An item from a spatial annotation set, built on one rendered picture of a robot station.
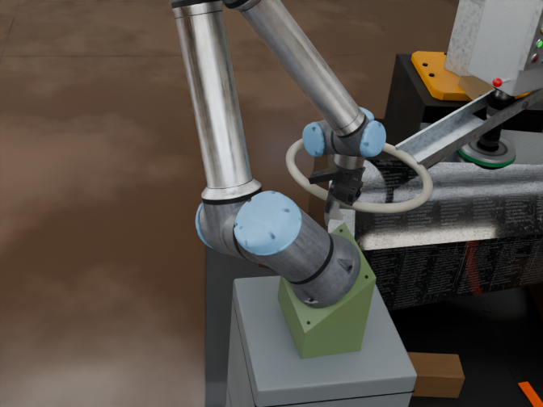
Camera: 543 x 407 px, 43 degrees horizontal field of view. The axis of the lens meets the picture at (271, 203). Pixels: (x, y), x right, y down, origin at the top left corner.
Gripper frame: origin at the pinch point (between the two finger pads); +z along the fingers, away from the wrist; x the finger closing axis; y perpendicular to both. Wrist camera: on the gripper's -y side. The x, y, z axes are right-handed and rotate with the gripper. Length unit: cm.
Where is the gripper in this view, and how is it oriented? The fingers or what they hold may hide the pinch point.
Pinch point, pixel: (329, 216)
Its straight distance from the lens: 212.8
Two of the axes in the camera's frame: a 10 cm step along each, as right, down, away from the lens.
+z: -1.3, 8.3, 5.4
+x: 4.4, -4.4, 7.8
